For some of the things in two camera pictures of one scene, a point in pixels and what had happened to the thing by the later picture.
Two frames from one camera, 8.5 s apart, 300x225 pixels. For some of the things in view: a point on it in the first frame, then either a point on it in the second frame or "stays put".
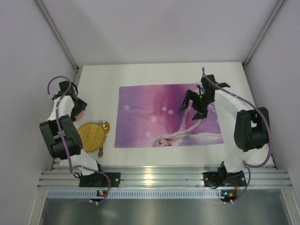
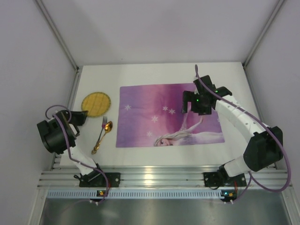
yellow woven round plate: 93,135 → 97,104
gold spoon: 106,128 → 108,127
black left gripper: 78,106 → 76,117
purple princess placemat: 149,116 stays put
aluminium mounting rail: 161,176 stays put
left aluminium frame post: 78,68 stays put
